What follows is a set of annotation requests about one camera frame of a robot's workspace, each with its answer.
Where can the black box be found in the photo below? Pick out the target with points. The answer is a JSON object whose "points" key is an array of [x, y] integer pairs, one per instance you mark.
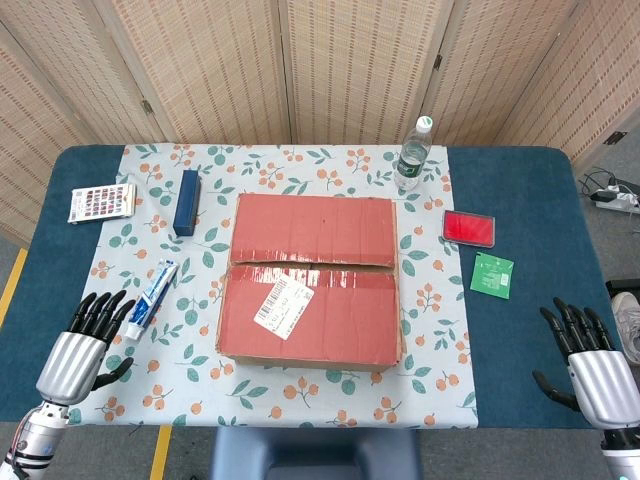
{"points": [[622, 287]]}

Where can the grey sneaker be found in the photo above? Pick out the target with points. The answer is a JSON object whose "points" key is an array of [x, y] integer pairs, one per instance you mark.
{"points": [[627, 325]]}

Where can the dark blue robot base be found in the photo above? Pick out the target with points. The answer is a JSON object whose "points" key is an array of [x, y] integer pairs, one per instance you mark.
{"points": [[300, 455]]}

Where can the red-topped cardboard box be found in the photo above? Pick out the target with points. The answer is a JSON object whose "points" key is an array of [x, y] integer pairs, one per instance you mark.
{"points": [[310, 225]]}

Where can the floral fruit-print tablecloth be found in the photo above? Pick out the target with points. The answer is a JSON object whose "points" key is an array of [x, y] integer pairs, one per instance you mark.
{"points": [[175, 360]]}

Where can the white power strip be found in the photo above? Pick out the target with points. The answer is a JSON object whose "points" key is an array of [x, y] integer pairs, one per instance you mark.
{"points": [[617, 200]]}

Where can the dark blue rectangular box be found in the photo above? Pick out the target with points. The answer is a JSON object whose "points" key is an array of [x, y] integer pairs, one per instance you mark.
{"points": [[187, 202]]}

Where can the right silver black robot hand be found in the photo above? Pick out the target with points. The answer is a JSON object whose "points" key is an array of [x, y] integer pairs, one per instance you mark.
{"points": [[605, 380]]}

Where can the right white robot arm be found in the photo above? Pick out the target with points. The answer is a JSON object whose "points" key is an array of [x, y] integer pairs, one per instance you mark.
{"points": [[622, 455]]}

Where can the clear plastic water bottle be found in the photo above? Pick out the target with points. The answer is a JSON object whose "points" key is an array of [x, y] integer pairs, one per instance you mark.
{"points": [[411, 160]]}

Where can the woven bamboo folding screen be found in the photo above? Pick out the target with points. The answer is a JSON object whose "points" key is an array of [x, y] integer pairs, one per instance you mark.
{"points": [[225, 65]]}

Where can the green sachet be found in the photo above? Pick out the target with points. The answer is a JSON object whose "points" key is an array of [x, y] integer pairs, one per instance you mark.
{"points": [[492, 276]]}

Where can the red ink pad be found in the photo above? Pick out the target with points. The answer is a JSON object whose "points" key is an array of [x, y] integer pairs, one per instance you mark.
{"points": [[469, 228]]}

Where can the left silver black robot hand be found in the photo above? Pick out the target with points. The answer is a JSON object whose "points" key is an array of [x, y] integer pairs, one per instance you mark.
{"points": [[70, 357]]}

